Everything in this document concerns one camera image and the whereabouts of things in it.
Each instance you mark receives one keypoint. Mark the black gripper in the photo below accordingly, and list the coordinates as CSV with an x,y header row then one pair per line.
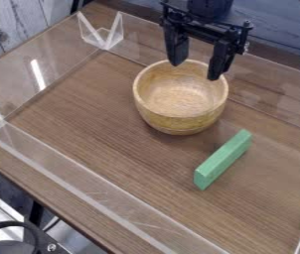
x,y
205,20

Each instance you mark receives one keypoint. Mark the green rectangular block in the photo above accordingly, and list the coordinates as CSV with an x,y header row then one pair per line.
x,y
210,169

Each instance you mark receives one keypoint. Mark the brown wooden bowl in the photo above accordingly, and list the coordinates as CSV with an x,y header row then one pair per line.
x,y
176,101

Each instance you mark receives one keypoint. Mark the black table leg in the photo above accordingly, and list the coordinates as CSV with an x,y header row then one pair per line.
x,y
36,213

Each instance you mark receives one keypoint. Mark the clear acrylic enclosure wall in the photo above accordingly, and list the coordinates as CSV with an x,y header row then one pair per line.
x,y
116,178

